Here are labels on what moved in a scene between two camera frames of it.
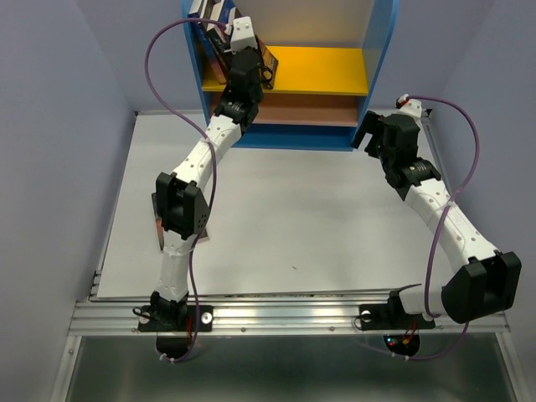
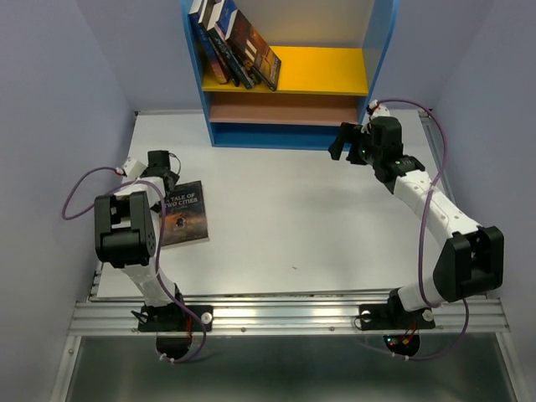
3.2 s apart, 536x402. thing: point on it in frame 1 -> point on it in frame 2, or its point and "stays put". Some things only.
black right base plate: x=392 y=315 stays put
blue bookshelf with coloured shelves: x=327 y=53 stays put
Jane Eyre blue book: x=201 y=48 -> x=216 y=66
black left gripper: x=258 y=60 -> x=174 y=177
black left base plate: x=198 y=317 stays put
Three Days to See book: x=216 y=44 stays put
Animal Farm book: x=227 y=12 -> x=213 y=29
